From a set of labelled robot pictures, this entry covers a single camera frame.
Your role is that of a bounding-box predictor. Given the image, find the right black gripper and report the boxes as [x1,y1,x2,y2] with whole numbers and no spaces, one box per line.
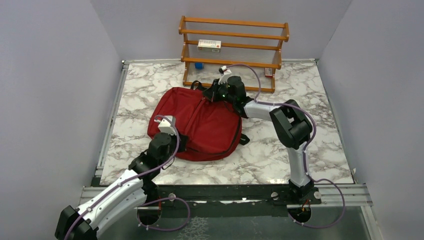
[202,78,236,105]

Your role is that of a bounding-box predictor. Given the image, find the red student backpack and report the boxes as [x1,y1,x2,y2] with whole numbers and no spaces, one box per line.
[147,87,250,162]

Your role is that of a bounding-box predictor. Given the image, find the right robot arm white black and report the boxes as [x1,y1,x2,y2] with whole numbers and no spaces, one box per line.
[197,76,314,204]

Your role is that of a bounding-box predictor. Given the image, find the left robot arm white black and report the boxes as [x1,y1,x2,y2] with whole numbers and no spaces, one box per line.
[54,132,188,240]

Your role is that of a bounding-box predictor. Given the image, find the small blue cube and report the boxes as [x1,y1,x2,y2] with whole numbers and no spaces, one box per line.
[194,62,204,70]

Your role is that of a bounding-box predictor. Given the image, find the white box on shelf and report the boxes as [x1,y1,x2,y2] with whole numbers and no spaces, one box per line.
[197,39,222,53]

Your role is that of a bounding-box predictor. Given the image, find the wooden three-tier shelf rack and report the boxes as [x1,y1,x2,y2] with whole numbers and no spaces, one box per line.
[178,16,290,93]

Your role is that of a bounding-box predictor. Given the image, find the small red white box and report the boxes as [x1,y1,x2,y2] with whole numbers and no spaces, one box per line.
[264,67,274,78]

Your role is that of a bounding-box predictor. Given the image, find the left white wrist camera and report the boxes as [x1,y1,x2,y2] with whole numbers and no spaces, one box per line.
[155,115,177,136]

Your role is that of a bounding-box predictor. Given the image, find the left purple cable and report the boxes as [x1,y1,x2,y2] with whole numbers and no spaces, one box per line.
[62,114,192,240]

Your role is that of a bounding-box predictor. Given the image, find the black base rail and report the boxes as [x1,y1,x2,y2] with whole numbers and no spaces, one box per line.
[79,183,372,220]

